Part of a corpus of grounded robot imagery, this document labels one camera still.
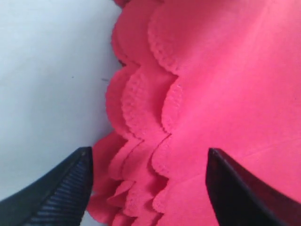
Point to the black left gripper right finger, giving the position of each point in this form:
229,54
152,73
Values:
239,198

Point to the red scalloped cloth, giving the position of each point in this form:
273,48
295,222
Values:
197,74

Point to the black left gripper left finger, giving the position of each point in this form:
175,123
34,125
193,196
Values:
59,198

